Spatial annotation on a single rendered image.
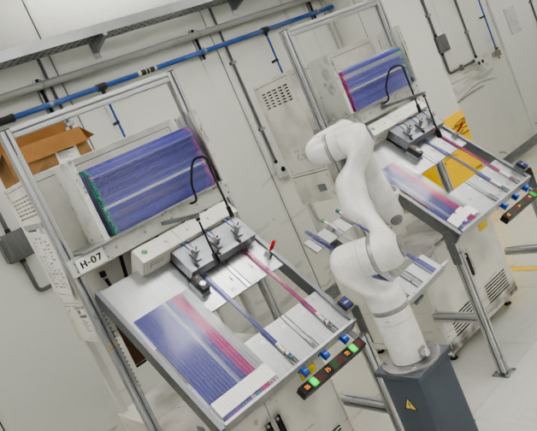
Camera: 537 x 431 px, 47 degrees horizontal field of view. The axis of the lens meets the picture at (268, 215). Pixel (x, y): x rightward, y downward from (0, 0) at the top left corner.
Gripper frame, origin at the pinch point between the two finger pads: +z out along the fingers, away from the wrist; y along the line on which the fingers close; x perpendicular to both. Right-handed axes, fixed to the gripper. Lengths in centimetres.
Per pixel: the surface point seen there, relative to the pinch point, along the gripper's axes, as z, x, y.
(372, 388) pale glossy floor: 109, 8, 30
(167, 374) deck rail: 13, 27, -91
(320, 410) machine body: 64, 0, -33
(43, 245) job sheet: -2, 105, -86
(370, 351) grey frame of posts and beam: 27.7, -13.7, -22.7
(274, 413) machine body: 54, 9, -53
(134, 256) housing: -6, 67, -70
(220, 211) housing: -8, 62, -28
